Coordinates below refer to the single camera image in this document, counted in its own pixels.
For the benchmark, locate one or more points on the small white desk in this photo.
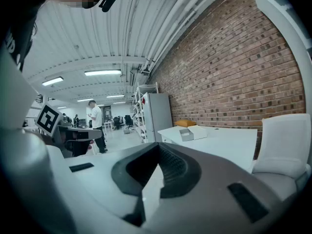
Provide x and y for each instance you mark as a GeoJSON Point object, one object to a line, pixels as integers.
{"type": "Point", "coordinates": [109, 124]}

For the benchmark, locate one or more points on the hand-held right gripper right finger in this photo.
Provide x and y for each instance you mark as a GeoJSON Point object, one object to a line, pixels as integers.
{"type": "Point", "coordinates": [214, 203]}

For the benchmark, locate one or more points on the long ceiling light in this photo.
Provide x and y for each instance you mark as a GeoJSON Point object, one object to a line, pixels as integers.
{"type": "Point", "coordinates": [102, 72]}
{"type": "Point", "coordinates": [52, 81]}
{"type": "Point", "coordinates": [115, 96]}
{"type": "Point", "coordinates": [85, 99]}

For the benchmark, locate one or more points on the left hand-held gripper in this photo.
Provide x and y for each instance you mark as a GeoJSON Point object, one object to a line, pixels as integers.
{"type": "Point", "coordinates": [48, 118]}

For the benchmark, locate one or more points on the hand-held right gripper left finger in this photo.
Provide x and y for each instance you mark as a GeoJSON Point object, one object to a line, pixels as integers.
{"type": "Point", "coordinates": [97, 179]}

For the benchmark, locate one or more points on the white cabinet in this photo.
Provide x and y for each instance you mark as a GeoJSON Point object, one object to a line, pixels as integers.
{"type": "Point", "coordinates": [158, 116]}

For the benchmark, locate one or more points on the white plastic container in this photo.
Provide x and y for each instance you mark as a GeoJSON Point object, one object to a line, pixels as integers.
{"type": "Point", "coordinates": [284, 142]}

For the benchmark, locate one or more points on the white ceiling pipes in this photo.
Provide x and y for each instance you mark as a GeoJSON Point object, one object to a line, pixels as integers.
{"type": "Point", "coordinates": [175, 23]}

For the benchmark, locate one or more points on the white shelving rack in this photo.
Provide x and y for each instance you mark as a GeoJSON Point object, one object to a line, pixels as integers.
{"type": "Point", "coordinates": [137, 111]}

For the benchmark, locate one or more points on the black office chair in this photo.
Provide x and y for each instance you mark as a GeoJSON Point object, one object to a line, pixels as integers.
{"type": "Point", "coordinates": [128, 121]}
{"type": "Point", "coordinates": [118, 122]}

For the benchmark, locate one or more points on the orange cushion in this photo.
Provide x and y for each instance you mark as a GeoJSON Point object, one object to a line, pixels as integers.
{"type": "Point", "coordinates": [185, 123]}

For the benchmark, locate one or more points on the white table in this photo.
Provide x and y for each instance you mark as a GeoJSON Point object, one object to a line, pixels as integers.
{"type": "Point", "coordinates": [224, 145]}

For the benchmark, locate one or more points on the person's black printed shirt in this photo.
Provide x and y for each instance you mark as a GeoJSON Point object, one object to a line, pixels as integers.
{"type": "Point", "coordinates": [17, 33]}

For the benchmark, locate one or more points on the white curved plastic frame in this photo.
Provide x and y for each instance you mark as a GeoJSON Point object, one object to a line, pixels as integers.
{"type": "Point", "coordinates": [287, 30]}

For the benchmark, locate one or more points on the open white cardboard box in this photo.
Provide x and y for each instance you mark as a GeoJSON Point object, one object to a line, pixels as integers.
{"type": "Point", "coordinates": [192, 132]}

